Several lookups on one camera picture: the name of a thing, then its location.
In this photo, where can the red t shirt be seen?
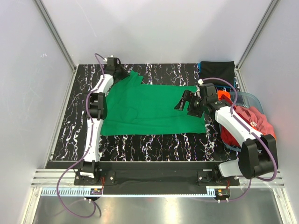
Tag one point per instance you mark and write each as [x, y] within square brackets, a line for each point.
[231, 137]

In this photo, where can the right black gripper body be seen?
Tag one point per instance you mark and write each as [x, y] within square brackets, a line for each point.
[200, 102]

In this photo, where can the clear blue plastic basket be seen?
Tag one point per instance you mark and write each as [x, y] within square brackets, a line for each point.
[246, 100]

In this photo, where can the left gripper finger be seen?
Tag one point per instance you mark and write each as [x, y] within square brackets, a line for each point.
[125, 70]
[118, 76]

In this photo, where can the orange t shirt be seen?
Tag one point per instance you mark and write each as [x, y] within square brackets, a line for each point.
[224, 95]

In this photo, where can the green t shirt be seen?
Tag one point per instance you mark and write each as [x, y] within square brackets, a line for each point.
[135, 108]

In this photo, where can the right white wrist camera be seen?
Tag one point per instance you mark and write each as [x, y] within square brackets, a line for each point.
[200, 86]

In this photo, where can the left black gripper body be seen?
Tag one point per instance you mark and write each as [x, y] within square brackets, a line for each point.
[117, 69]

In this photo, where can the right aluminium frame post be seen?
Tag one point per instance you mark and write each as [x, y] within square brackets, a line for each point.
[263, 22]

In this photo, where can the left aluminium frame post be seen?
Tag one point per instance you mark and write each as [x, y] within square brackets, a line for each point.
[51, 27]

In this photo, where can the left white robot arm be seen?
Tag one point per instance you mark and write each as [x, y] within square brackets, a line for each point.
[96, 111]

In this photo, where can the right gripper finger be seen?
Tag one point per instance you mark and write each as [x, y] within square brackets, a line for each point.
[181, 104]
[187, 95]

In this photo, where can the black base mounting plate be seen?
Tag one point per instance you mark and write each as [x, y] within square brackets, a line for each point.
[154, 178]

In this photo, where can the pink t shirt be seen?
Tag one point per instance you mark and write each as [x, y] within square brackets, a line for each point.
[257, 120]

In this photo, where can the aluminium frame post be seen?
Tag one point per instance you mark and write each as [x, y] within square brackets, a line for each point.
[263, 22]
[51, 27]

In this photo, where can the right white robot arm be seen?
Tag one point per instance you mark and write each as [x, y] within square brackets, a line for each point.
[258, 155]

